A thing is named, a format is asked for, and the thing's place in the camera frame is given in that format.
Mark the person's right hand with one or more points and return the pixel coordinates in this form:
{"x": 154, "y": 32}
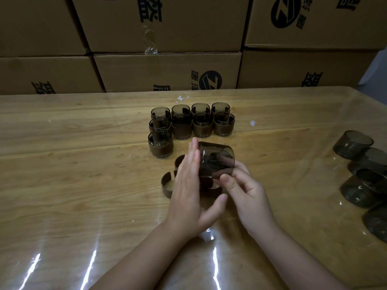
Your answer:
{"x": 254, "y": 208}

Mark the person's left hand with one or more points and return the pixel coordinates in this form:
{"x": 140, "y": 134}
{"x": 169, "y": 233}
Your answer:
{"x": 184, "y": 208}

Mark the pile of brown sleeve rings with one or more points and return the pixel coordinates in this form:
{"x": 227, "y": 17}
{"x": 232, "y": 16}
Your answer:
{"x": 178, "y": 162}

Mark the smoky tinted glass cup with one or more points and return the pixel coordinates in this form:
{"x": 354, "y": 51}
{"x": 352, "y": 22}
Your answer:
{"x": 160, "y": 122}
{"x": 220, "y": 105}
{"x": 182, "y": 119}
{"x": 224, "y": 117}
{"x": 181, "y": 108}
{"x": 200, "y": 106}
{"x": 160, "y": 135}
{"x": 203, "y": 117}
{"x": 161, "y": 110}
{"x": 217, "y": 154}

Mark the cluster of smoky glass cups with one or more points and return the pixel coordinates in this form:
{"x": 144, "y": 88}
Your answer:
{"x": 350, "y": 144}

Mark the person's left forearm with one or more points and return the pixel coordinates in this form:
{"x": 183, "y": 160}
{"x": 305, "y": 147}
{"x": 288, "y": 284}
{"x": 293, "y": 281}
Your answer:
{"x": 139, "y": 262}

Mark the person's right forearm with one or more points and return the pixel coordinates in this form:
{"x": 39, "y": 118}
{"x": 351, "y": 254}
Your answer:
{"x": 296, "y": 265}

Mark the white paper scrap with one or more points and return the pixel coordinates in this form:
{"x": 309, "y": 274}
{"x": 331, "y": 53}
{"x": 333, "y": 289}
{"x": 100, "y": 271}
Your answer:
{"x": 180, "y": 98}

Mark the stack of brown cardboard boxes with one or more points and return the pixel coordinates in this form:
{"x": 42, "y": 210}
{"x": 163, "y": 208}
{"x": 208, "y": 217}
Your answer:
{"x": 169, "y": 72}

